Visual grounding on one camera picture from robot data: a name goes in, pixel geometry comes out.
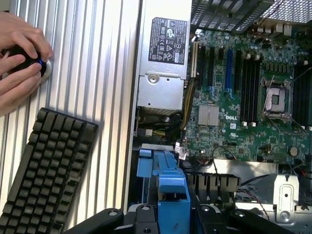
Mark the green Dell motherboard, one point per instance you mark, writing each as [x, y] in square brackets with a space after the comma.
[243, 136]

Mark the short black expansion slot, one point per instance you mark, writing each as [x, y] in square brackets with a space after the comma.
[221, 53]

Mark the CPU socket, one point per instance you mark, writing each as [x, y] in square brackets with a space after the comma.
[276, 96]

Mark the silver chipset heatsink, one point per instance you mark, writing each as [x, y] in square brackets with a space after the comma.
[208, 115]

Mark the light blue plastic carrier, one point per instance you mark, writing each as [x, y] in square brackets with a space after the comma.
[145, 163]

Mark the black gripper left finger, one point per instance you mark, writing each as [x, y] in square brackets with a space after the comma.
[114, 218]

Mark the white expansion slot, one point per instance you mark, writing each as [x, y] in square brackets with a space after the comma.
[194, 61]

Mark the person's left hand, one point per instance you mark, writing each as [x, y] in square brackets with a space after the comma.
[22, 31]

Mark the silver power supply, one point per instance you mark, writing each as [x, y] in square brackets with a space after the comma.
[161, 80]

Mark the black RAM slot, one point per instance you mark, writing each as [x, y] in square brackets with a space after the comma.
[244, 92]
[253, 92]
[257, 92]
[248, 92]

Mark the blue expansion slot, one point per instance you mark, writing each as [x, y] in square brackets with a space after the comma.
[229, 70]

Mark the black keyboard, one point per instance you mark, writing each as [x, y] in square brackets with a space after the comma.
[46, 175]

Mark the open silver PC case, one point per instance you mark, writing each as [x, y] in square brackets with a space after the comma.
[161, 126]

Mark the metal locking lever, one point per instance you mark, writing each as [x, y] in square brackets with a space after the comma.
[285, 123]

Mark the silver metal disk bay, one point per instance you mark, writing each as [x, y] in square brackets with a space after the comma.
[286, 195]

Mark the person's right hand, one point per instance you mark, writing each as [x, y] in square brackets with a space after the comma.
[17, 85]

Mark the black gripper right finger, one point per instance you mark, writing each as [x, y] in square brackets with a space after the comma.
[246, 218]

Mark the black plastic fan shroud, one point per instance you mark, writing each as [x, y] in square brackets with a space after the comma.
[214, 184]

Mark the coin cell battery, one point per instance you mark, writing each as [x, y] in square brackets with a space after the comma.
[294, 151]

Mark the long black expansion slot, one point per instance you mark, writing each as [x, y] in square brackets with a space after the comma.
[238, 73]
[211, 67]
[202, 64]

